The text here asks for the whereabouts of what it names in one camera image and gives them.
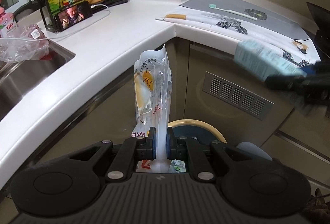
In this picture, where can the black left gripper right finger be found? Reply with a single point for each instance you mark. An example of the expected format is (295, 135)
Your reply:
(191, 153)

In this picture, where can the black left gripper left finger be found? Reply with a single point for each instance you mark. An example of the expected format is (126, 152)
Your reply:
(133, 150)

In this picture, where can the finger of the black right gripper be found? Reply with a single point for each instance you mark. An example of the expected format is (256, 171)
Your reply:
(314, 87)

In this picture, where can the clear printed food bag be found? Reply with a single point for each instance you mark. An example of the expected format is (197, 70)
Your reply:
(153, 92)

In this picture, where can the light blue paper box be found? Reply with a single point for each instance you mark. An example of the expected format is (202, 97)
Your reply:
(264, 61)

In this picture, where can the dark metal cookie cutter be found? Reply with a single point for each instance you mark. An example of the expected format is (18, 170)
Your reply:
(256, 14)

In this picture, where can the mint green toothbrush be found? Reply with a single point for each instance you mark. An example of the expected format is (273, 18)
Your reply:
(213, 6)

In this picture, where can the yellow rimmed trash bin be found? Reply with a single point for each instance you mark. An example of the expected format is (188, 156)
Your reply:
(199, 130)

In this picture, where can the grey cabinet vent grille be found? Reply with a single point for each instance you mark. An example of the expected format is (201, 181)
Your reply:
(237, 96)

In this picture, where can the grey white patterned mat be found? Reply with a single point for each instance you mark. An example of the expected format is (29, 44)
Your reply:
(244, 21)

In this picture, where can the stainless steel sink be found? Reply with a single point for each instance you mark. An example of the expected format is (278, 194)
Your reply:
(17, 79)

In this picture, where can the black smartphone showing video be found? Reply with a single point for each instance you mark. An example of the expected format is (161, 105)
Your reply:
(73, 15)

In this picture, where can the plastic bag of meat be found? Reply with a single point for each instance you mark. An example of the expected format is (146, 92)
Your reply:
(24, 43)

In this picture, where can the pink dish soap bottle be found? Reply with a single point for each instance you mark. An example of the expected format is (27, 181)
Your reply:
(7, 23)

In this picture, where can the yellow-handled white knife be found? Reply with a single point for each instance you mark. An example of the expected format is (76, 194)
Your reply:
(176, 16)

